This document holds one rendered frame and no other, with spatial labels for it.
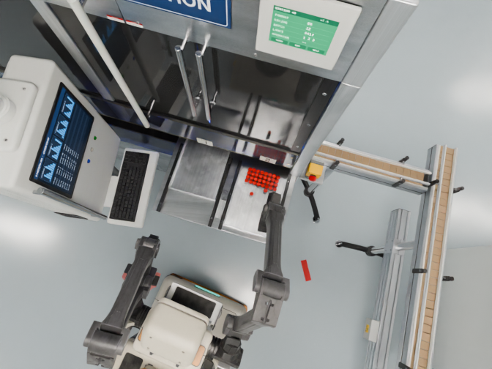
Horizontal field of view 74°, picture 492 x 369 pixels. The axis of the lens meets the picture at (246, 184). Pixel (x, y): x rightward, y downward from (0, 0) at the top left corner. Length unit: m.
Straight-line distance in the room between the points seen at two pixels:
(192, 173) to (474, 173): 2.47
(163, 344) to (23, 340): 1.88
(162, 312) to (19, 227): 2.01
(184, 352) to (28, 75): 1.13
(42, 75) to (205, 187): 0.89
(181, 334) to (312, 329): 1.59
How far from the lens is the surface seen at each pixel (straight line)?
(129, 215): 1.90
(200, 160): 1.84
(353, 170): 1.88
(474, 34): 4.15
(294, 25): 0.85
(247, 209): 1.76
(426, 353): 1.96
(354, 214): 2.83
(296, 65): 0.99
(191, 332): 1.28
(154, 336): 1.28
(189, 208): 1.78
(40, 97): 1.41
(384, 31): 0.85
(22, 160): 1.34
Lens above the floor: 2.62
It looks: 75 degrees down
